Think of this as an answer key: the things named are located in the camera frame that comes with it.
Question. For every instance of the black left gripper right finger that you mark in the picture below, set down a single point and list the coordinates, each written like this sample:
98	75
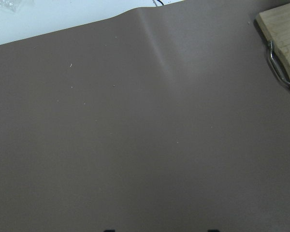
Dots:
213	230

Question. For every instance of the bamboo cutting board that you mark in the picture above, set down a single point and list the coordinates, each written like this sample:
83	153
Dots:
274	25

